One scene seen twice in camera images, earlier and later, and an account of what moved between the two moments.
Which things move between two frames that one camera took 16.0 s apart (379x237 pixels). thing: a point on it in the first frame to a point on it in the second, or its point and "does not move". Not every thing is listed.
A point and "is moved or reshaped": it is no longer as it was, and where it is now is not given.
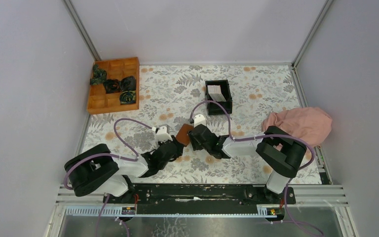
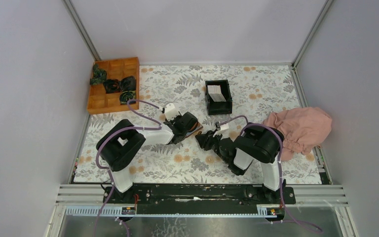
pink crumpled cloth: x=312 y=123 does not move
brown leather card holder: x=182 y=136 is moved or reshaped
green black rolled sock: x=127 y=97 does not move
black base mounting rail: x=160 y=199 does not move
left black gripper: x=180 y=147 to x=176 y=118
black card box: x=214 y=109 does not move
